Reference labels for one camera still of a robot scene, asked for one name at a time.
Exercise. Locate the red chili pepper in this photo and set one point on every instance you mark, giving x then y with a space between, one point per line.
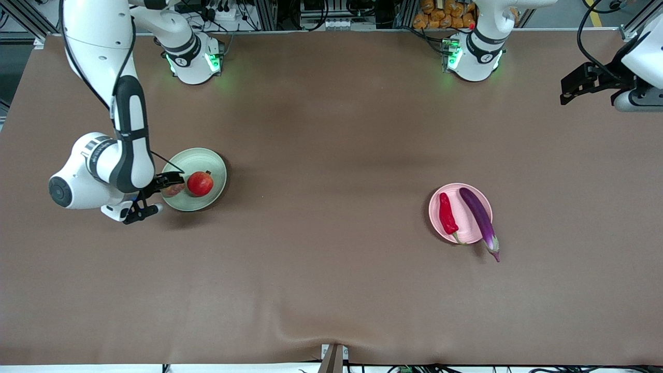
446 212

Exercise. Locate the yellow pink peach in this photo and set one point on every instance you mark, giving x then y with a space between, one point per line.
173 190

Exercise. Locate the purple eggplant with green calyx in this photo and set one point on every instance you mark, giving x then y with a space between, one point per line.
479 215

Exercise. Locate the pink round plate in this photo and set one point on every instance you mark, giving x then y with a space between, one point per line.
466 220

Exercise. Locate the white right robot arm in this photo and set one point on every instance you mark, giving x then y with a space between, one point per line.
98 41

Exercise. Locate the white power strip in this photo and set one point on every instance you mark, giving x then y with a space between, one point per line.
220 13

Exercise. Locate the upright aluminium frame profile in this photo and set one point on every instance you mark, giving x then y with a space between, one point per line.
406 13
267 14

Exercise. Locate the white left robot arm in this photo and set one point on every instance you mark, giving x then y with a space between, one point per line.
481 52

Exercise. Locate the brown post with white bracket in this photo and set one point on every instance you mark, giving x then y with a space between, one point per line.
332 360

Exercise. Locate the brown table cover mat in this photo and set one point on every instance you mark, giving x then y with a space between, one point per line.
331 285

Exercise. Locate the red pomegranate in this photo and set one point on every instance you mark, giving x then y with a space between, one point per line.
200 184

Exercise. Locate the pile of orange bumpy items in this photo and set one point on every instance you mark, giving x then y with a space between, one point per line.
440 15

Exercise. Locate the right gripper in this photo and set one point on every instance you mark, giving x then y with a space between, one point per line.
162 181

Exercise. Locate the long silver frame rail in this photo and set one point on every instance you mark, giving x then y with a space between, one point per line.
311 31

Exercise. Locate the light green round plate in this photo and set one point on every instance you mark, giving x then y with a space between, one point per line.
207 163

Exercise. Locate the white connector block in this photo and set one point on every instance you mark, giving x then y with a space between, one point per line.
336 23

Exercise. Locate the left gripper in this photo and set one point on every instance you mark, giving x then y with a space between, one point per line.
607 75

